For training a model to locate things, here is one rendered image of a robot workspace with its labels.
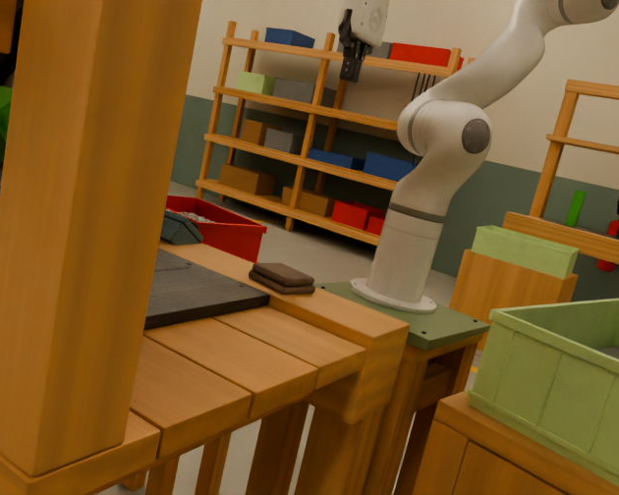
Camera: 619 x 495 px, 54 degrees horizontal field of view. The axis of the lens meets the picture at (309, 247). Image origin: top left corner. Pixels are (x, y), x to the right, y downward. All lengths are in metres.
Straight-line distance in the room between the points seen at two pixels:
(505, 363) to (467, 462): 0.17
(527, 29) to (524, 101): 5.15
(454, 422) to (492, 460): 0.08
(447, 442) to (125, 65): 0.83
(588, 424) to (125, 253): 0.74
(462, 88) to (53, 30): 0.98
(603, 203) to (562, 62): 1.39
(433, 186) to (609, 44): 5.29
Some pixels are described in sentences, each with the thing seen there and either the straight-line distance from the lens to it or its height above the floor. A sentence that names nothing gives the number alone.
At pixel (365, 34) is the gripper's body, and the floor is 1.36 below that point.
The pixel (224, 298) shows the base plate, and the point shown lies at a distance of 0.96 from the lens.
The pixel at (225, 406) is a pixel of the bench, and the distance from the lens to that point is 0.68.
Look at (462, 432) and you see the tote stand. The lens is 1.07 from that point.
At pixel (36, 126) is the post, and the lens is 0.49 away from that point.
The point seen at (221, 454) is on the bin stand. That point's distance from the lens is 1.80.
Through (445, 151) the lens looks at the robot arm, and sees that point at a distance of 1.19.
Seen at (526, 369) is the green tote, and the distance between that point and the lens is 1.04.
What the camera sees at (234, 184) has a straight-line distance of 7.58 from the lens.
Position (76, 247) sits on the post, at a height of 1.06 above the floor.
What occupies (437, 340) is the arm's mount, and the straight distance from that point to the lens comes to 1.13.
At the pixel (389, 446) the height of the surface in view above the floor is 0.64.
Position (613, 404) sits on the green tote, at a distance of 1.00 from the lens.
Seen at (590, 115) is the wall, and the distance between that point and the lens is 6.35.
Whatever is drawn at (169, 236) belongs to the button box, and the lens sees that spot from 1.24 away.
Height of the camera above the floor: 1.18
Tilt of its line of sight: 11 degrees down
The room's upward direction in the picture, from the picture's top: 13 degrees clockwise
